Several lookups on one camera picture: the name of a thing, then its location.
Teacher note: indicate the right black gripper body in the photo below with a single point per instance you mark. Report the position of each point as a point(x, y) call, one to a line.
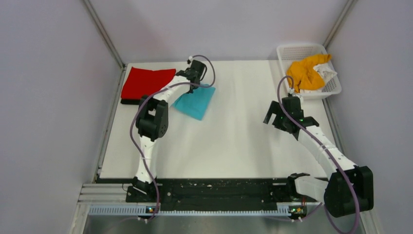
point(283, 126)

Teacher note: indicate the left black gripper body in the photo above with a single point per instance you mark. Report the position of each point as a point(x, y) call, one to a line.
point(198, 82)

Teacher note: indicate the teal t shirt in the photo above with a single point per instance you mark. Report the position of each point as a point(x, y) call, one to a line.
point(195, 104)

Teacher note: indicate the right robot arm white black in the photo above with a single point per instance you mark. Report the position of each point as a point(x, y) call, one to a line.
point(348, 189)

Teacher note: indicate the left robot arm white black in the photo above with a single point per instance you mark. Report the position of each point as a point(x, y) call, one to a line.
point(151, 121)

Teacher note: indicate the orange t shirt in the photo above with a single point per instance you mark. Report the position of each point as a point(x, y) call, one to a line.
point(304, 76)

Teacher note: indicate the white t shirt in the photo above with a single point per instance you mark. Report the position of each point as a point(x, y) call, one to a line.
point(325, 72)

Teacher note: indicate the white plastic basket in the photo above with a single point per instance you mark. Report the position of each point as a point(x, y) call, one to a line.
point(288, 53)

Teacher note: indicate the folded red t shirt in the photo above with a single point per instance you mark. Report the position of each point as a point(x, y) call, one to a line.
point(142, 82)

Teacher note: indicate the folded black t shirt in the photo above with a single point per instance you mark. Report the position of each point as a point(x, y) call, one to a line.
point(130, 101)

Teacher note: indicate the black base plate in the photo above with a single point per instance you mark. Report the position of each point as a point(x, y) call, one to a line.
point(216, 194)

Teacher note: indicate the white cable duct strip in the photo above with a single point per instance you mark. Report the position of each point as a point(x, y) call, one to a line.
point(147, 210)

